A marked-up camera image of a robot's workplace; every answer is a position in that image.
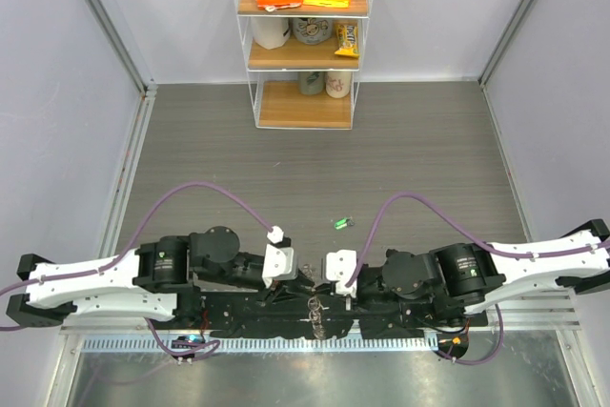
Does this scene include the white slotted cable duct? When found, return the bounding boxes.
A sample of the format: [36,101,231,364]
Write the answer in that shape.
[81,334,437,354]

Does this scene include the grey cartoon mug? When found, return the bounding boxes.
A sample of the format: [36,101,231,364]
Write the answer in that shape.
[292,17,334,45]

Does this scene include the yellow candy bag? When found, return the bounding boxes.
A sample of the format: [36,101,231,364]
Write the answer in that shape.
[335,22,359,58]

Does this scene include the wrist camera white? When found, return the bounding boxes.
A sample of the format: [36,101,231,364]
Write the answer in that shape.
[323,250,357,298]
[261,226,297,288]

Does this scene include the white cup red scribble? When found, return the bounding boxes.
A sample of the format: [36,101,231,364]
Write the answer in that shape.
[325,71,352,98]

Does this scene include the white wire shelf rack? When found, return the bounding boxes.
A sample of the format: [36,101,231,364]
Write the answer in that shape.
[234,0,374,130]

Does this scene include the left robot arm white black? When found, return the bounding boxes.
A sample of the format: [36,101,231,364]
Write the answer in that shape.
[6,226,314,329]

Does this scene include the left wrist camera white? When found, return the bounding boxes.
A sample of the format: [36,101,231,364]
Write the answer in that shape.
[261,226,297,288]

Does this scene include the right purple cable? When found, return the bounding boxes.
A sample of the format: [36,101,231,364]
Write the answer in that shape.
[350,191,610,284]

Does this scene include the green grey cup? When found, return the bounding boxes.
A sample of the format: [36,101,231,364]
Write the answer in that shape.
[297,71,325,96]

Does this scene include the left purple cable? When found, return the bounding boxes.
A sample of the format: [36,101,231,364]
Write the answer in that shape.
[0,181,282,332]

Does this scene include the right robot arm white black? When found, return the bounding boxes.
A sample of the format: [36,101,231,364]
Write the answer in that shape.
[320,219,609,327]

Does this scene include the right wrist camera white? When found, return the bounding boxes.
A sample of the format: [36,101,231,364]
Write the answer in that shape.
[323,250,357,298]

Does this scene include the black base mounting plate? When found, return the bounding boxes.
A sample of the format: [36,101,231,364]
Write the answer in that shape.
[148,290,490,340]

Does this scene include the large keyring with many rings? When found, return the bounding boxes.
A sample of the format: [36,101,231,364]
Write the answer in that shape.
[307,288,327,340]

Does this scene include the purple cable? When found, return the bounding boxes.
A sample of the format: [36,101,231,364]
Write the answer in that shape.
[350,191,610,284]
[0,181,282,332]

